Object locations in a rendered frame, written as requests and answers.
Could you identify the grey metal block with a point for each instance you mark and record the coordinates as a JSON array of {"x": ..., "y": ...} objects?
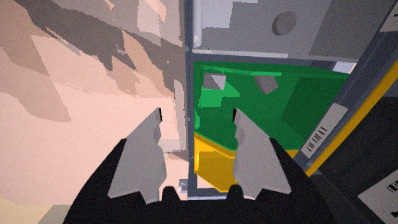
[
  {"x": 266, "y": 83},
  {"x": 214, "y": 81}
]

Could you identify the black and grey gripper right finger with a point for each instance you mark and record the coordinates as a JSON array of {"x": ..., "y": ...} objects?
[{"x": 267, "y": 173}]

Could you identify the yellow flat bar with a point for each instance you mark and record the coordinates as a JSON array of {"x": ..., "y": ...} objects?
[{"x": 369, "y": 103}]

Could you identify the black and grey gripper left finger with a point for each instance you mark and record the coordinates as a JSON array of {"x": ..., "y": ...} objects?
[{"x": 128, "y": 178}]

